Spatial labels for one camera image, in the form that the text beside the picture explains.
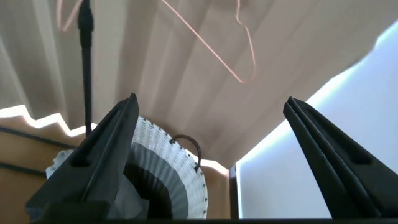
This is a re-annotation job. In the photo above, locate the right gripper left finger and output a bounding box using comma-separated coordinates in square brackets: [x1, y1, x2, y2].
[25, 92, 141, 220]

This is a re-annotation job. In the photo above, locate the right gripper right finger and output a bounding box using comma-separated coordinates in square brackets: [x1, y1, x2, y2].
[282, 95, 398, 220]

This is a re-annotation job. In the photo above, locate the white laundry basket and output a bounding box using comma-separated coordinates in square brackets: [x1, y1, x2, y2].
[45, 116, 209, 220]

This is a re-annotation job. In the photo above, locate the black clothes rack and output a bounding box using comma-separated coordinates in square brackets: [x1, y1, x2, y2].
[0, 0, 95, 179]

